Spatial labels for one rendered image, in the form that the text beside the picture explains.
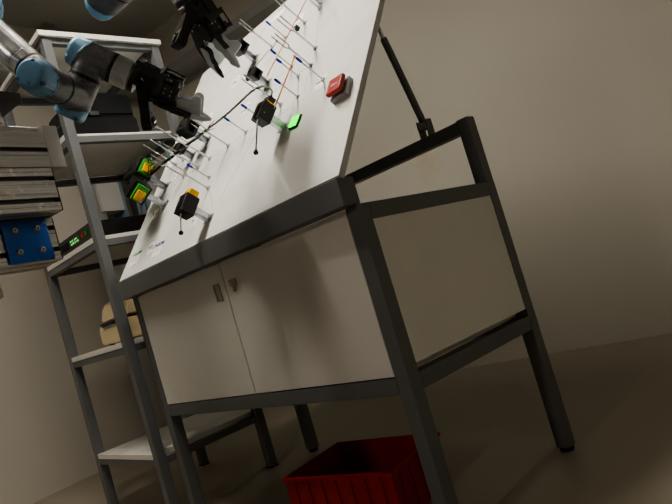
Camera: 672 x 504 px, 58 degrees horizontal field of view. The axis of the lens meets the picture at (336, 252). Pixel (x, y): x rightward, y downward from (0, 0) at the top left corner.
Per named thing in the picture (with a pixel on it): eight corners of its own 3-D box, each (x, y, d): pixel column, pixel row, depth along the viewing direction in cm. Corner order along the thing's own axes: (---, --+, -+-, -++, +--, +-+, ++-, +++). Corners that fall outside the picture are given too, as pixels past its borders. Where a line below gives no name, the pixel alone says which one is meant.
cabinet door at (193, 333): (255, 394, 177) (217, 263, 179) (167, 404, 215) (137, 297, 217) (260, 391, 178) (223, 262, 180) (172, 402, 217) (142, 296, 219)
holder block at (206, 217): (195, 247, 179) (166, 231, 173) (207, 212, 184) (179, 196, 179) (203, 243, 175) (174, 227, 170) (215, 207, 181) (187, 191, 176)
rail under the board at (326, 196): (344, 205, 134) (335, 177, 134) (121, 301, 218) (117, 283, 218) (360, 202, 138) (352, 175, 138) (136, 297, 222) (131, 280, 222)
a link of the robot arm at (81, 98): (36, 104, 142) (54, 60, 142) (64, 115, 153) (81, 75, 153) (64, 117, 141) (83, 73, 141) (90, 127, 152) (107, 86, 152)
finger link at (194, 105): (216, 106, 151) (180, 89, 149) (207, 127, 154) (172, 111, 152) (218, 103, 154) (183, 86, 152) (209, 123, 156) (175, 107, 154)
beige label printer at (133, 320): (127, 340, 228) (113, 289, 229) (102, 348, 242) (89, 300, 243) (194, 321, 250) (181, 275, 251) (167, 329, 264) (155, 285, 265)
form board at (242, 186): (123, 283, 220) (119, 281, 219) (206, 76, 267) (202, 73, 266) (344, 179, 136) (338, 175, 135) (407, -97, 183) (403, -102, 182)
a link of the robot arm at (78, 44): (66, 68, 151) (80, 36, 151) (110, 88, 154) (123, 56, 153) (58, 63, 143) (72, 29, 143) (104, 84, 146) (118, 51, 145)
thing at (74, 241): (94, 238, 227) (89, 220, 227) (61, 259, 252) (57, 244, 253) (172, 225, 250) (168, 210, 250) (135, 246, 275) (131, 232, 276)
